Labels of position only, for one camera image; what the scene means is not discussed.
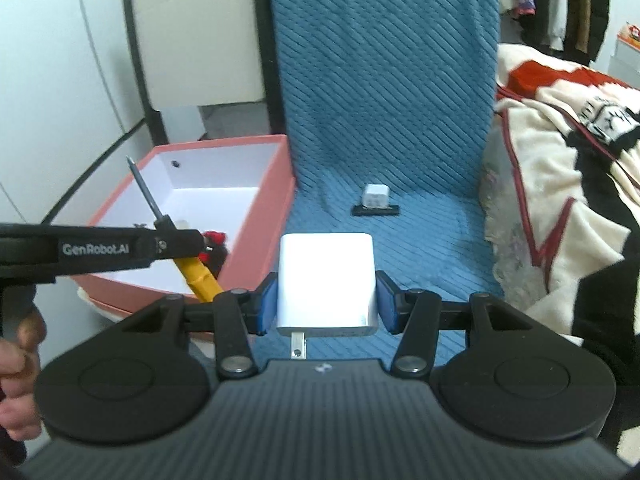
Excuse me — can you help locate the row of hanging clothes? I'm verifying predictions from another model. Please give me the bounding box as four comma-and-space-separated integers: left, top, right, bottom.
500, 0, 612, 67

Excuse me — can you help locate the pink cardboard box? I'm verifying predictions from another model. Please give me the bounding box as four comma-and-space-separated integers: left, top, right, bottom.
70, 134, 297, 319

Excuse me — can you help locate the red and black hair clip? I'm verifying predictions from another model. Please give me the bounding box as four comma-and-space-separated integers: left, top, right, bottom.
199, 230, 229, 277

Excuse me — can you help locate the cream red black printed blanket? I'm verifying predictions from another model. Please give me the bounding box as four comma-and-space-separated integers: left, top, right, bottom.
482, 42, 640, 392

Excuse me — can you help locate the white lace cloth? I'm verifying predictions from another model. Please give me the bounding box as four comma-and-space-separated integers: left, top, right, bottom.
481, 157, 524, 312

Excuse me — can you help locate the blue quilted seat cushion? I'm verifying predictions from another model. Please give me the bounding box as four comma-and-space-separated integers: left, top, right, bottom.
235, 0, 504, 362

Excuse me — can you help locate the person's left hand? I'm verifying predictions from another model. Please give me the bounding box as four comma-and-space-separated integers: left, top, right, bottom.
0, 305, 45, 442

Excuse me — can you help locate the black flat hair clip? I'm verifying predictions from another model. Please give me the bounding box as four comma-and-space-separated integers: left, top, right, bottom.
351, 202, 401, 218

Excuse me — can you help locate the beige folding chair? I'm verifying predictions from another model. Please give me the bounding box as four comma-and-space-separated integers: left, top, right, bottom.
122, 0, 284, 147

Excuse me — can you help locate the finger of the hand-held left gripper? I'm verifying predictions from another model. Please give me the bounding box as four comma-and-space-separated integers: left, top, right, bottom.
150, 227, 206, 264

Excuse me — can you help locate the large white charger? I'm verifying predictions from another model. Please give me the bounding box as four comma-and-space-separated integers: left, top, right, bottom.
276, 232, 380, 361

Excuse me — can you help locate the white wardrobe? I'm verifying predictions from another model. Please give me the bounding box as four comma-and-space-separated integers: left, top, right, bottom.
0, 0, 167, 232

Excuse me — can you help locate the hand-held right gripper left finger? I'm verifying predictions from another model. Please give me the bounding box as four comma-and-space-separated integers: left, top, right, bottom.
117, 272, 279, 380

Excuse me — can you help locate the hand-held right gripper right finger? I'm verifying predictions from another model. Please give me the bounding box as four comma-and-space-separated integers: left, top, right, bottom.
376, 270, 536, 379

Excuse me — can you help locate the yellow handled screwdriver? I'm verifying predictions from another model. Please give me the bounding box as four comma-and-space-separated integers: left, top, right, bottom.
125, 156, 225, 305

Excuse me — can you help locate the small white charger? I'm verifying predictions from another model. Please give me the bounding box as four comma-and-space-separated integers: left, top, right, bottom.
361, 184, 391, 209

